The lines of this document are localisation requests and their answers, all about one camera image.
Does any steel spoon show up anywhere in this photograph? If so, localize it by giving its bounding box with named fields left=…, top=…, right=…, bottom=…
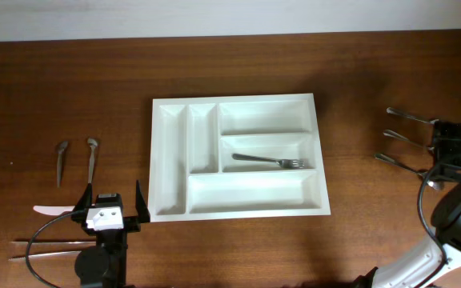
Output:
left=374, top=153, right=444, bottom=190
left=383, top=130, right=434, bottom=151

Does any small steel teaspoon right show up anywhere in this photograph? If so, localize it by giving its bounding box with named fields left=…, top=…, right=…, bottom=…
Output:
left=87, top=138, right=98, bottom=184

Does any small steel teaspoon left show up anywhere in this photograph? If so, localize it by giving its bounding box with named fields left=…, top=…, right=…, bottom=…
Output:
left=56, top=141, right=69, bottom=187

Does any steel fork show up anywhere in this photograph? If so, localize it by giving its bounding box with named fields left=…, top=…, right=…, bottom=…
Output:
left=231, top=154, right=306, bottom=169
left=386, top=107, right=438, bottom=125

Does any black cable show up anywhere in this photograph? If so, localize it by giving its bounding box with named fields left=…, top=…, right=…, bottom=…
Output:
left=25, top=210, right=87, bottom=288
left=416, top=150, right=461, bottom=288

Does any right black cable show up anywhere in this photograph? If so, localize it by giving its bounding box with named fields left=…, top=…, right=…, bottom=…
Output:
left=416, top=150, right=461, bottom=288

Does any small steel teaspoon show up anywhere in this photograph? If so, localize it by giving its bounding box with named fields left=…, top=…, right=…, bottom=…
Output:
left=56, top=141, right=69, bottom=187
left=87, top=138, right=98, bottom=184

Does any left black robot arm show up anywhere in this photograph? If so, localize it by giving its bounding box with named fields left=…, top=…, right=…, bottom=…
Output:
left=71, top=183, right=150, bottom=288

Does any white plastic cutlery tray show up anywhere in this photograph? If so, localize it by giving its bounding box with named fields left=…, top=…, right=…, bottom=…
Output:
left=148, top=94, right=331, bottom=222

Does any steel fork in tray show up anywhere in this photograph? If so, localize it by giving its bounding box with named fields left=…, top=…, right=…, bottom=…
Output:
left=231, top=154, right=306, bottom=169

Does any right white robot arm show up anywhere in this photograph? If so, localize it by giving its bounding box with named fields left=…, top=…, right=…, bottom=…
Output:
left=351, top=119, right=461, bottom=288

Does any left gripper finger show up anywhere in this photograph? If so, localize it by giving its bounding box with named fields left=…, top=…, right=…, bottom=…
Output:
left=135, top=180, right=150, bottom=222
left=74, top=183, right=93, bottom=211

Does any white plastic knife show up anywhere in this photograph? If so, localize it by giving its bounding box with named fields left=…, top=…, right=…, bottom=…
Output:
left=33, top=206, right=74, bottom=216

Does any left black cable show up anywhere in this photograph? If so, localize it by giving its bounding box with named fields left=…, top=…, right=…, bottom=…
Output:
left=25, top=210, right=87, bottom=288

